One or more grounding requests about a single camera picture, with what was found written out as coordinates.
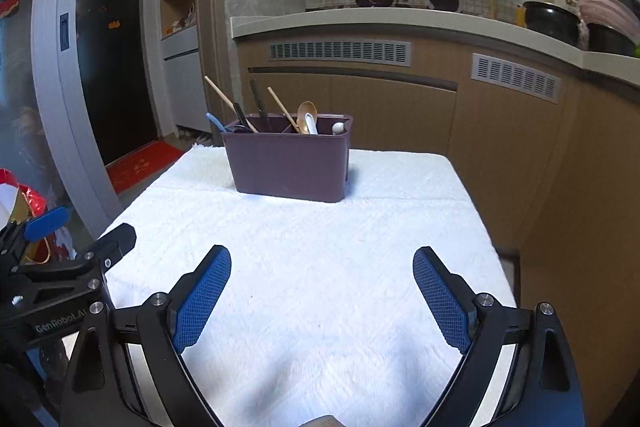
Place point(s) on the dark translucent plastic spoon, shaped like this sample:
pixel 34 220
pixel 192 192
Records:
pixel 240 114
pixel 260 107

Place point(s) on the white cabinet with niche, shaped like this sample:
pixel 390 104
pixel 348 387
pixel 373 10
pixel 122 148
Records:
pixel 182 92

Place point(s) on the pink colander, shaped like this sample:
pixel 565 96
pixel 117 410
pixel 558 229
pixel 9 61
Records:
pixel 610 14

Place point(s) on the red doormat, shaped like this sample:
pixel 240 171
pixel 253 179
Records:
pixel 140 164

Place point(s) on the blue door latch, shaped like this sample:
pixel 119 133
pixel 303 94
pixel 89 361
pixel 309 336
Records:
pixel 63 32

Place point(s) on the dark door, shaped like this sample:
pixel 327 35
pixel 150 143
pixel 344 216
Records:
pixel 115 57

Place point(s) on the white plastic spoon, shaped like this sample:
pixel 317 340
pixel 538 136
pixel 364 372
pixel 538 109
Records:
pixel 313 125

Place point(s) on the long white vent grille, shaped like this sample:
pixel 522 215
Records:
pixel 340 52

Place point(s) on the wooden chopstick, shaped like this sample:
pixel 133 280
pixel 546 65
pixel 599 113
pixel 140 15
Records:
pixel 225 98
pixel 282 108

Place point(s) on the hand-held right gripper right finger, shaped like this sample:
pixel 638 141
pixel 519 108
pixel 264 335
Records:
pixel 442 302

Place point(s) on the purple plastic utensil holder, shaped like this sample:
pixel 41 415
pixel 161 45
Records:
pixel 285 167

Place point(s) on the blue plastic spoon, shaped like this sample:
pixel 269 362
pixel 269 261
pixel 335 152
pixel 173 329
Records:
pixel 215 119

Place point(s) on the metal spoon with white knob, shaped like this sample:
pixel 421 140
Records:
pixel 338 127

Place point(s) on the black pot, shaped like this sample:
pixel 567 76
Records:
pixel 610 41
pixel 550 24

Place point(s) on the wooden spoon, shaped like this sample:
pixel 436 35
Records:
pixel 306 111

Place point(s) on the short white vent grille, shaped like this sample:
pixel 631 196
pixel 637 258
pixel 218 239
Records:
pixel 515 77

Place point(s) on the glass sliding door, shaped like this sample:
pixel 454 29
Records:
pixel 55 107

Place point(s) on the red gift bag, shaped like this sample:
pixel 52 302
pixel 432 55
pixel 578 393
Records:
pixel 15 197

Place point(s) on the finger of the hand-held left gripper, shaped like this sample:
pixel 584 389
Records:
pixel 47 221
pixel 117 242

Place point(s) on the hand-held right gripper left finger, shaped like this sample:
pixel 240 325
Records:
pixel 200 302

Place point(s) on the white textured towel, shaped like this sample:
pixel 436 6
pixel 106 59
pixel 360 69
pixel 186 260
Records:
pixel 325 282

